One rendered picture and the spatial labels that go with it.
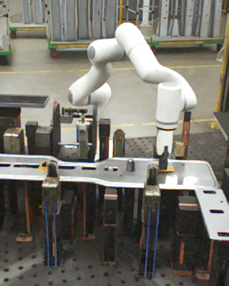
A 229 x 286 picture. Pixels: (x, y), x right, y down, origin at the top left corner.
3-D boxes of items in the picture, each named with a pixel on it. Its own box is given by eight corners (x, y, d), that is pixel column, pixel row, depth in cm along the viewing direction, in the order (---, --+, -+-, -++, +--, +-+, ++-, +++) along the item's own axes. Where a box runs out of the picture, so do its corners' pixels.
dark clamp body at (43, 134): (33, 211, 177) (29, 133, 162) (39, 195, 189) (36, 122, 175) (57, 212, 177) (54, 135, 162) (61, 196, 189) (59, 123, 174)
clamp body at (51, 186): (38, 269, 143) (34, 187, 130) (45, 247, 154) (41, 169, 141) (63, 269, 143) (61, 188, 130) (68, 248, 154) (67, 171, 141)
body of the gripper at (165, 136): (155, 118, 150) (153, 145, 154) (157, 129, 140) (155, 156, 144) (174, 119, 149) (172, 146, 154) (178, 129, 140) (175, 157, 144)
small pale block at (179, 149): (169, 219, 174) (176, 145, 160) (168, 214, 177) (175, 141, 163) (177, 219, 174) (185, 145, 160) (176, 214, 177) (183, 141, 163)
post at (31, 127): (29, 203, 183) (24, 124, 167) (31, 197, 187) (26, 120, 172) (39, 203, 183) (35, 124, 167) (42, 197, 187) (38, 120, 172)
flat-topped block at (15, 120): (2, 190, 193) (-6, 104, 175) (7, 182, 200) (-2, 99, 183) (22, 191, 192) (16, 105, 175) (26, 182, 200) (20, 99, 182)
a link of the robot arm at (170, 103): (171, 113, 150) (150, 116, 145) (174, 80, 144) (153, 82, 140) (185, 120, 143) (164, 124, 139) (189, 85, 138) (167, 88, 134)
